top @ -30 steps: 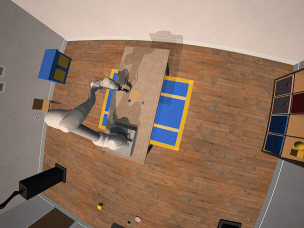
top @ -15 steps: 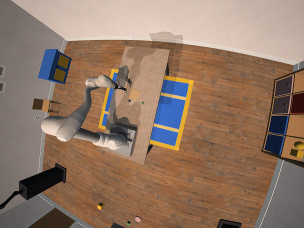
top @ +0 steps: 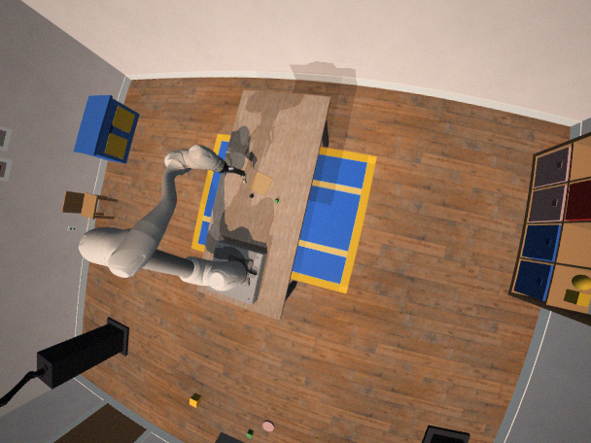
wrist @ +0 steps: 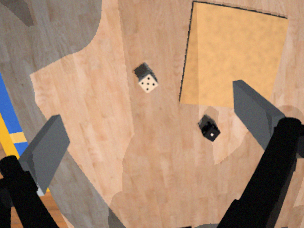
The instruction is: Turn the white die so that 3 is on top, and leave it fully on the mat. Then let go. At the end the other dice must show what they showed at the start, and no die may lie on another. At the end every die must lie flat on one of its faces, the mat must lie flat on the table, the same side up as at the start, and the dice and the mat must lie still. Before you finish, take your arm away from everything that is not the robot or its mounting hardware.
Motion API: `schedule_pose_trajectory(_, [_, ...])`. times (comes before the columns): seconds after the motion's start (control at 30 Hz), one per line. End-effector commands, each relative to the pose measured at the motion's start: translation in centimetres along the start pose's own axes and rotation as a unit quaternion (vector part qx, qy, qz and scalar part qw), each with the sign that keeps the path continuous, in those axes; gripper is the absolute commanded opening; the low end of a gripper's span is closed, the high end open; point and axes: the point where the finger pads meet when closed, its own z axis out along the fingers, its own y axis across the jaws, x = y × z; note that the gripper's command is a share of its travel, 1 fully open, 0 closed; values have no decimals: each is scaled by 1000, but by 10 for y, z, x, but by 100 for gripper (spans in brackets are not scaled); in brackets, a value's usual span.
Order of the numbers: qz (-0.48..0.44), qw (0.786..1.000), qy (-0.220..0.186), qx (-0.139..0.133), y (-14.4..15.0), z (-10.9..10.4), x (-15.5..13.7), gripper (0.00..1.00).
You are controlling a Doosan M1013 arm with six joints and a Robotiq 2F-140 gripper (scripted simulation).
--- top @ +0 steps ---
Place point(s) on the orange flat mat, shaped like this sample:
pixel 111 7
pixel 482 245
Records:
pixel 260 183

